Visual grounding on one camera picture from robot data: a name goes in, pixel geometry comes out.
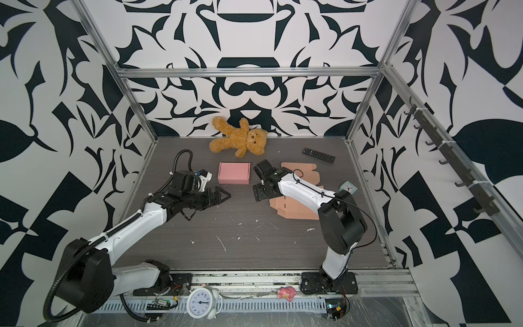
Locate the pink cardboard box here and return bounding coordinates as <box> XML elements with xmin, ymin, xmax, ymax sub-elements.
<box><xmin>218</xmin><ymin>162</ymin><xmax>251</xmax><ymax>185</ymax></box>

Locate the peach cardboard box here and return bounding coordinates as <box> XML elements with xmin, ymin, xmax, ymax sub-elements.
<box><xmin>270</xmin><ymin>162</ymin><xmax>320</xmax><ymax>221</ymax></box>

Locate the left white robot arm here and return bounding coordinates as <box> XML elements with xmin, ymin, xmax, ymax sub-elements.
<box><xmin>43</xmin><ymin>166</ymin><xmax>231</xmax><ymax>322</ymax></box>

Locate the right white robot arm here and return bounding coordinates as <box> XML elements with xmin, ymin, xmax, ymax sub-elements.
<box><xmin>253</xmin><ymin>160</ymin><xmax>368</xmax><ymax>294</ymax></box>

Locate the brown teddy bear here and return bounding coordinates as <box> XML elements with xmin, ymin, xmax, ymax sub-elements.
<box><xmin>209</xmin><ymin>117</ymin><xmax>268</xmax><ymax>158</ymax></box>

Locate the black remote control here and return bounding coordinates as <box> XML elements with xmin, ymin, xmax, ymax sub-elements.
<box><xmin>302</xmin><ymin>147</ymin><xmax>336</xmax><ymax>164</ymax></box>

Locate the small teal alarm clock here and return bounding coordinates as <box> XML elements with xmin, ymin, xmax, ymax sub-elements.
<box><xmin>339</xmin><ymin>181</ymin><xmax>358</xmax><ymax>195</ymax></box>

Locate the white round alarm clock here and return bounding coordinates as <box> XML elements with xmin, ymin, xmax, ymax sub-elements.
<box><xmin>186</xmin><ymin>286</ymin><xmax>224</xmax><ymax>320</ymax></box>

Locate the small pink toy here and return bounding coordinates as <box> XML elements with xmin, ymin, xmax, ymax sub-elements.
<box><xmin>277</xmin><ymin>286</ymin><xmax>297</xmax><ymax>302</ymax></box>

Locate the green circuit board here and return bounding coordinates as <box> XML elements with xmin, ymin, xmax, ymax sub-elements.
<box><xmin>326</xmin><ymin>301</ymin><xmax>351</xmax><ymax>321</ymax></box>

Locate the white slotted cable duct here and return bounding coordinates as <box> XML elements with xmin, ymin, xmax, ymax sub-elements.
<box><xmin>91</xmin><ymin>297</ymin><xmax>328</xmax><ymax>315</ymax></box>

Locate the grey wall hook rail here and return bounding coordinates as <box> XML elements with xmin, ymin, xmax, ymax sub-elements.
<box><xmin>405</xmin><ymin>104</ymin><xmax>506</xmax><ymax>217</ymax></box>

